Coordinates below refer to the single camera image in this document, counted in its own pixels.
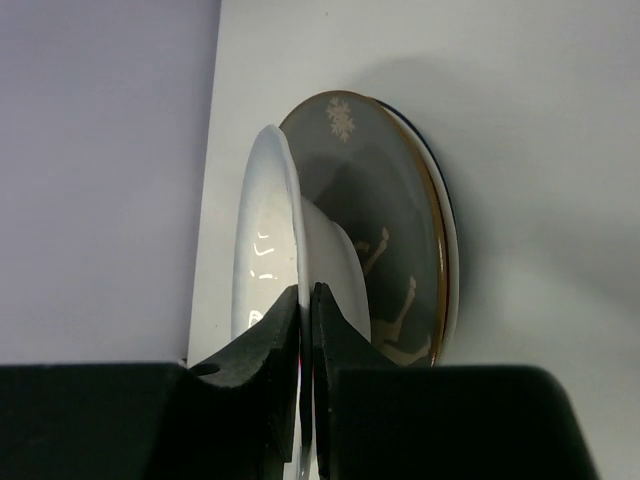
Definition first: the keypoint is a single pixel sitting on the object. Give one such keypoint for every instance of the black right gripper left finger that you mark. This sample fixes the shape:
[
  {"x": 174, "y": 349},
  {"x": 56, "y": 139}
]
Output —
[{"x": 231, "y": 416}]

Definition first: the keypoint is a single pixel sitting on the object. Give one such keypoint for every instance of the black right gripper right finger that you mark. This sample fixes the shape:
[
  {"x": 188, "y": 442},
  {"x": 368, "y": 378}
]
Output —
[{"x": 377, "y": 420}]

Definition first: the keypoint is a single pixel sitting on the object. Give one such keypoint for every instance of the pale blue-grey plate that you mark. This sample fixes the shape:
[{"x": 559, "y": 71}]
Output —
[{"x": 283, "y": 239}]

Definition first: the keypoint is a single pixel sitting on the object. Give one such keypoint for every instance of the dark green marbled plate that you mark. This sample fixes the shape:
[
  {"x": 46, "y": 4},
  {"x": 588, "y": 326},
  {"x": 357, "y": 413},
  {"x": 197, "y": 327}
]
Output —
[{"x": 358, "y": 166}]

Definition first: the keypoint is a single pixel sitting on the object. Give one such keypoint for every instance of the light green plate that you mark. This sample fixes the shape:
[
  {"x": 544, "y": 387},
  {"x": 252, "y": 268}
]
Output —
[{"x": 449, "y": 221}]

